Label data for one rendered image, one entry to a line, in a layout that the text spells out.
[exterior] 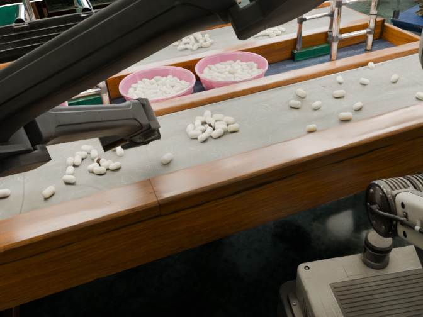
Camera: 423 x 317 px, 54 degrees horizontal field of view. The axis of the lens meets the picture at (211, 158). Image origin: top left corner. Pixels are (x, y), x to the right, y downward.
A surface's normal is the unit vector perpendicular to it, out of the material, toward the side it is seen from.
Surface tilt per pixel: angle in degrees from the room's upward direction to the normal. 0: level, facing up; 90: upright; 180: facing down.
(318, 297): 0
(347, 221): 0
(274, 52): 90
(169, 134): 0
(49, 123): 64
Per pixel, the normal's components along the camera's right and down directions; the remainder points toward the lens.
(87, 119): 0.86, -0.39
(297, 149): -0.07, -0.81
